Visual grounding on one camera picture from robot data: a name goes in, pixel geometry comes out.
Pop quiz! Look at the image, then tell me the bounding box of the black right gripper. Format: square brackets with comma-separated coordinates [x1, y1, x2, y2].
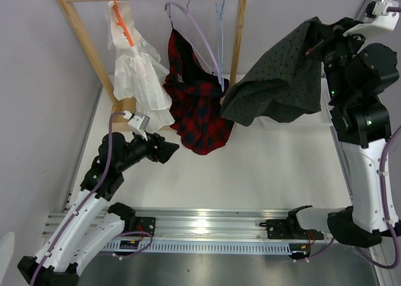
[307, 17, 373, 103]

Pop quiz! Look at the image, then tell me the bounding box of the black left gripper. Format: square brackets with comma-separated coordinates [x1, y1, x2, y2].
[117, 128, 179, 172]

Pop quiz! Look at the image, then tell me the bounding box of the dark grey dotted skirt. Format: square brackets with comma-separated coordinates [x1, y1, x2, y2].
[221, 17, 321, 126]

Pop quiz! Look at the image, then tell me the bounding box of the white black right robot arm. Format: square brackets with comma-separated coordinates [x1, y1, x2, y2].
[286, 18, 400, 248]

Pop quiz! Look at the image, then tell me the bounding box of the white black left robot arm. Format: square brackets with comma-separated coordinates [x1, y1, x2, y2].
[18, 132, 180, 285]

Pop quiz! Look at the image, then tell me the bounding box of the orange plastic hanger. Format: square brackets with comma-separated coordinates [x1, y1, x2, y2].
[112, 0, 135, 46]

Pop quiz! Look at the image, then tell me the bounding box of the purple plastic hanger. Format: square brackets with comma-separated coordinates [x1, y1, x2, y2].
[164, 0, 221, 85]

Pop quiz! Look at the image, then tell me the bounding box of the red black plaid garment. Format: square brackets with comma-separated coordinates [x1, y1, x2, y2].
[164, 29, 234, 155]

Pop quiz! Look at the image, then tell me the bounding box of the white perforated plastic basket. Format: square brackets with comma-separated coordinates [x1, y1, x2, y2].
[254, 78, 332, 130]

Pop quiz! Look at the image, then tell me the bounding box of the white ruffled dress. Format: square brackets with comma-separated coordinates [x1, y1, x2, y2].
[108, 1, 175, 133]

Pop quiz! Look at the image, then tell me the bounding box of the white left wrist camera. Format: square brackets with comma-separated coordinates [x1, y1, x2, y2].
[123, 110, 150, 140]

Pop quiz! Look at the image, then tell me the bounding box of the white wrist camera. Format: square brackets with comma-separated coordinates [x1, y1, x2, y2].
[343, 0, 400, 39]
[123, 110, 150, 140]

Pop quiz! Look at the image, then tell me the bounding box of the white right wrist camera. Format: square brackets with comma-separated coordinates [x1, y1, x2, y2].
[343, 0, 400, 39]

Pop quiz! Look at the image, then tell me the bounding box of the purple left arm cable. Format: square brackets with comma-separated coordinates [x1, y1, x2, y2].
[28, 110, 154, 286]

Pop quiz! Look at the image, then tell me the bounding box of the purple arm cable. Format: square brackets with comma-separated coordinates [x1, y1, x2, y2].
[28, 110, 154, 286]
[291, 3, 401, 270]

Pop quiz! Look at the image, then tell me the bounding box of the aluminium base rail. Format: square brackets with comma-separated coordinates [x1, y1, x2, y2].
[42, 159, 385, 245]

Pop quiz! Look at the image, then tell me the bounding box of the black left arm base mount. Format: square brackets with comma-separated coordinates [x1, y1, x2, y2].
[134, 216, 157, 236]

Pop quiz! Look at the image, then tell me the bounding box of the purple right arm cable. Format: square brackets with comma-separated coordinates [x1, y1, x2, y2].
[291, 3, 401, 270]

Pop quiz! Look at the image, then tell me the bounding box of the white slotted cable duct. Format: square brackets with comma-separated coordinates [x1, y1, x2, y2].
[100, 241, 291, 255]

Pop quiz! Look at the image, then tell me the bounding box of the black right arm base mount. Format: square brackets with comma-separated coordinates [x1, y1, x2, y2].
[259, 219, 325, 240]

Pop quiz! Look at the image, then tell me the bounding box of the light blue wire hanger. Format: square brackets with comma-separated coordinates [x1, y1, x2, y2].
[215, 0, 226, 92]

